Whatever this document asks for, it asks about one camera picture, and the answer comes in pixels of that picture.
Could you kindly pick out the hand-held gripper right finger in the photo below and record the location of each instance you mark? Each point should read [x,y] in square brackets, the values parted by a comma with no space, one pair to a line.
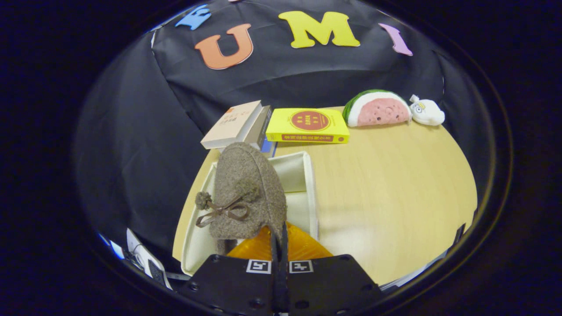
[333,285]

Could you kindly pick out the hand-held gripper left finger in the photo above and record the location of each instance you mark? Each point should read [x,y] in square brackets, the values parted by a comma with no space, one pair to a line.
[232,285]

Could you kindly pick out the brown fuzzy slipper shoe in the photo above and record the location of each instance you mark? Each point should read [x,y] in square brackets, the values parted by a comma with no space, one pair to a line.
[250,184]

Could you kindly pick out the cream storage box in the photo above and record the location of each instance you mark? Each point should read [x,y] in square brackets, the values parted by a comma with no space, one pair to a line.
[298,175]

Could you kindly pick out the white printed board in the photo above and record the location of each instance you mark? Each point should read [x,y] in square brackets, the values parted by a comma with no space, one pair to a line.
[147,259]

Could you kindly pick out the black table clamp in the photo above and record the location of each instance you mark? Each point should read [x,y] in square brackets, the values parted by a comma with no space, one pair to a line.
[459,235]

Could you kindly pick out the blue book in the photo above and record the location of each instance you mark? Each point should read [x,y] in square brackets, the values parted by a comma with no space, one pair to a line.
[268,148]

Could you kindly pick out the beige book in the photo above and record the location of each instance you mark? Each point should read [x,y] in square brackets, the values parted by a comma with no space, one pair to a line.
[232,123]

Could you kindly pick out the yellow book with red circle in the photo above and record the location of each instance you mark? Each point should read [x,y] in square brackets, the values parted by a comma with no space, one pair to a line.
[307,120]

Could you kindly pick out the watermelon slice plush toy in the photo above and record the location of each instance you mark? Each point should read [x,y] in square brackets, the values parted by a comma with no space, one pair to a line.
[380,109]

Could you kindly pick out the white plush toy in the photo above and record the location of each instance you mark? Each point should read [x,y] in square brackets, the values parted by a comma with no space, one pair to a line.
[428,112]

